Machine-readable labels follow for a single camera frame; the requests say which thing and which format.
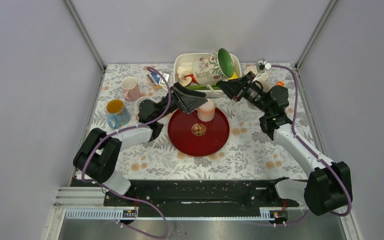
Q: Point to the aluminium frame post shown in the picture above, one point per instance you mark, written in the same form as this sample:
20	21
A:
316	32
84	33

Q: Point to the toy bok choy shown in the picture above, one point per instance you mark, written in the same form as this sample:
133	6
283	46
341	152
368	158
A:
184	69

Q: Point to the pink faceted mug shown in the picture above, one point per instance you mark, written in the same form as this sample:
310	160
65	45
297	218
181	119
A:
131	89

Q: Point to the right aluminium frame post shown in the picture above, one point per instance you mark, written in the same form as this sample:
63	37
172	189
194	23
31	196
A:
316	32

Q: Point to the cream mug blue dragon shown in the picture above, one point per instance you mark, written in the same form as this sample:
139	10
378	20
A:
266	86

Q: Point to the yellow sponge blue label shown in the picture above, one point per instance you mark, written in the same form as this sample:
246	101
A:
155	81

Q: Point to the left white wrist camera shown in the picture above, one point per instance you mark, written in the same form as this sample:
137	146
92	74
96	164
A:
166	81

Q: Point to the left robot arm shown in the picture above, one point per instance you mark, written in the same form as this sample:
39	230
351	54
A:
98	154

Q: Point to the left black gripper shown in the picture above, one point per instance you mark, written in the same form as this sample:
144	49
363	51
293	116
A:
181	96

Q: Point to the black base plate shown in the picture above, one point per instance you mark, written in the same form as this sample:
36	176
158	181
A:
200	198

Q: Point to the white mug with rose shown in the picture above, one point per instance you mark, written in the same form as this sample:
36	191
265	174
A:
213	67

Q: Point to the left aluminium frame post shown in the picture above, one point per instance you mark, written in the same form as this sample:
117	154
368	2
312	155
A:
84	33

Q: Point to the wrapped toilet paper roll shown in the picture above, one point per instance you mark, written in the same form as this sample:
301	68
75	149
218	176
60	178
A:
261	77

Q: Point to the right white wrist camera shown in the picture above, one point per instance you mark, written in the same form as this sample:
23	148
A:
262	66

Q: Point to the red round tray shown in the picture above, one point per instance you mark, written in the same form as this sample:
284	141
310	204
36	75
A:
197	138

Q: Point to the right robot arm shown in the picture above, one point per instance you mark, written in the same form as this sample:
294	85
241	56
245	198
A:
328	186

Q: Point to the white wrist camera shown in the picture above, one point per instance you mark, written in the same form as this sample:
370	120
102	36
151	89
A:
262	66
166	81

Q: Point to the toy mushroom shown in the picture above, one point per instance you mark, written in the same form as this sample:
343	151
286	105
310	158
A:
185	80

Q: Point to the floral tablecloth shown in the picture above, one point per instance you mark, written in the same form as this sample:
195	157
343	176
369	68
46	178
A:
248	153

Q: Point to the blue glazed mug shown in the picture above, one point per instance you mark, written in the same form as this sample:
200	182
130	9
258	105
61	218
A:
118	114

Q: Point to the white rectangular dish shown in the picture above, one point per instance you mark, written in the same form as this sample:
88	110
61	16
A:
190	57

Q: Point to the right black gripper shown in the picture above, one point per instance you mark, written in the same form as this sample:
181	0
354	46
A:
236	86

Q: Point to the pink square mug front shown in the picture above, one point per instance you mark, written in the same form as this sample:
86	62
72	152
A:
145	107

